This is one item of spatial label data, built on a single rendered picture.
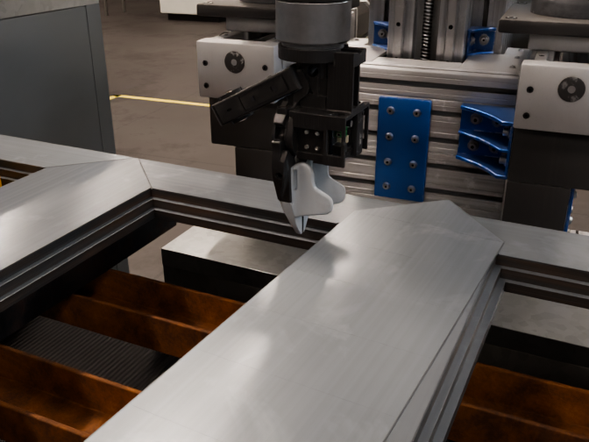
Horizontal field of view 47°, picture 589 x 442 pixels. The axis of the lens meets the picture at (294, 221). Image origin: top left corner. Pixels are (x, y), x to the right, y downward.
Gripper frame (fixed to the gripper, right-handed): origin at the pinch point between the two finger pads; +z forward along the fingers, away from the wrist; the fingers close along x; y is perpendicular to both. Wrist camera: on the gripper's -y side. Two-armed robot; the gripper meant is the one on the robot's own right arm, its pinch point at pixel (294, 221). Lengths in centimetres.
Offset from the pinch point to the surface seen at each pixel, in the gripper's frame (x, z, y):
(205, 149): 237, 86, -166
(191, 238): 21.5, 17.7, -29.3
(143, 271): 108, 86, -112
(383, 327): -15.5, 0.8, 15.9
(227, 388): -28.4, 0.8, 7.9
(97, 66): 47, -3, -68
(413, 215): 8.9, 0.7, 11.4
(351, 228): 2.4, 0.7, 6.1
